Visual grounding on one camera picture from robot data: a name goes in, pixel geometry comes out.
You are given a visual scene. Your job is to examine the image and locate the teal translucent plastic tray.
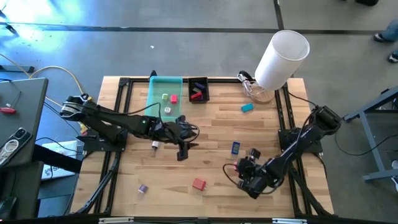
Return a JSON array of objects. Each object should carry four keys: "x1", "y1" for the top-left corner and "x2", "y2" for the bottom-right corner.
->
[{"x1": 144, "y1": 75, "x2": 184, "y2": 121}]

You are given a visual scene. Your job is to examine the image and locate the person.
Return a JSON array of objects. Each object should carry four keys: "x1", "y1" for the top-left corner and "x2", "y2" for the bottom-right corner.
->
[{"x1": 373, "y1": 19, "x2": 398, "y2": 65}]

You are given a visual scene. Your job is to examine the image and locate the dark metal floor bar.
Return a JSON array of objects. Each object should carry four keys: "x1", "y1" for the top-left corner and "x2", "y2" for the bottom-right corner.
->
[{"x1": 0, "y1": 64, "x2": 35, "y2": 74}]

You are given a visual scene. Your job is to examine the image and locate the white cylinder shade table lamp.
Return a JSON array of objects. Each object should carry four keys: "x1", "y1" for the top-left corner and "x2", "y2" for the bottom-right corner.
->
[{"x1": 248, "y1": 29, "x2": 311, "y2": 105}]

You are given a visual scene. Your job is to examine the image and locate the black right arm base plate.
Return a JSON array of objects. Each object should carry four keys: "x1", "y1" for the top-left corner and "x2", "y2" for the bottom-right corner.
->
[{"x1": 277, "y1": 127, "x2": 325, "y2": 154}]

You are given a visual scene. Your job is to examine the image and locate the large red plug charger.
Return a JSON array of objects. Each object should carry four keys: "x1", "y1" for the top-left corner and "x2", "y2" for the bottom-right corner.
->
[{"x1": 192, "y1": 177, "x2": 208, "y2": 192}]

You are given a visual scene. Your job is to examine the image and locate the black smartphone with white ring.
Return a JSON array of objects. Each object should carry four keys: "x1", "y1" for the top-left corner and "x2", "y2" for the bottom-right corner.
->
[{"x1": 0, "y1": 127, "x2": 32, "y2": 167}]

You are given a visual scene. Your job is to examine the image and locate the small black basket bin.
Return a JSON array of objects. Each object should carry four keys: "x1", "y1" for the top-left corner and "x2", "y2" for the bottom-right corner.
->
[{"x1": 187, "y1": 77, "x2": 210, "y2": 104}]

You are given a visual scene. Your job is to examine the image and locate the silver bracket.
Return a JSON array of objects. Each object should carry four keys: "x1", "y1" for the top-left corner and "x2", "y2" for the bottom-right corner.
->
[
  {"x1": 272, "y1": 218, "x2": 308, "y2": 224},
  {"x1": 98, "y1": 217, "x2": 134, "y2": 224}
]

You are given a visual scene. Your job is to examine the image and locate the yellow power cable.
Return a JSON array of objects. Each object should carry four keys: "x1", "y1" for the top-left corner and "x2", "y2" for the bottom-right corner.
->
[{"x1": 0, "y1": 52, "x2": 93, "y2": 105}]

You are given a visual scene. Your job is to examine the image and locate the grey metal stand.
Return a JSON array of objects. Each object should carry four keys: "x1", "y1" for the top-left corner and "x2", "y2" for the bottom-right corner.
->
[{"x1": 343, "y1": 85, "x2": 398, "y2": 183}]

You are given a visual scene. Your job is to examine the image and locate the black diagonal bar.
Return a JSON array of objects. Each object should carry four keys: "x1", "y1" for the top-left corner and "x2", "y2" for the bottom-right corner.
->
[{"x1": 32, "y1": 144, "x2": 83, "y2": 174}]

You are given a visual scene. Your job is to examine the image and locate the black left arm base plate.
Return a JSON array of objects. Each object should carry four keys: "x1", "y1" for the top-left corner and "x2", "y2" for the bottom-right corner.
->
[{"x1": 76, "y1": 133, "x2": 127, "y2": 152}]

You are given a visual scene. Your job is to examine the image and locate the white paper sheet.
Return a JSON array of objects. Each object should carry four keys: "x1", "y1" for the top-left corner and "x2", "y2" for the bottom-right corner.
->
[{"x1": 41, "y1": 140, "x2": 80, "y2": 181}]

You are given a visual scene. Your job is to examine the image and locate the grey side desk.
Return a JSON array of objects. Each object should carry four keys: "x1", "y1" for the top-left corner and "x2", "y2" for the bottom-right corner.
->
[{"x1": 0, "y1": 77, "x2": 49, "y2": 170}]

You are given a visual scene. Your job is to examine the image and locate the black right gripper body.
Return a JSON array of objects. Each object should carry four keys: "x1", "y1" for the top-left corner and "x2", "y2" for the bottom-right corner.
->
[{"x1": 237, "y1": 147, "x2": 275, "y2": 200}]

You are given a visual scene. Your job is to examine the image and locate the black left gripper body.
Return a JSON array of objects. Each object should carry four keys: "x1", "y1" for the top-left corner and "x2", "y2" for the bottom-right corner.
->
[{"x1": 151, "y1": 114, "x2": 197, "y2": 162}]

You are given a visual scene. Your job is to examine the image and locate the black aluminium table frame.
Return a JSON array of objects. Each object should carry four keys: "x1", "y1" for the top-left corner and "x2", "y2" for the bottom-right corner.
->
[{"x1": 74, "y1": 77, "x2": 335, "y2": 218}]

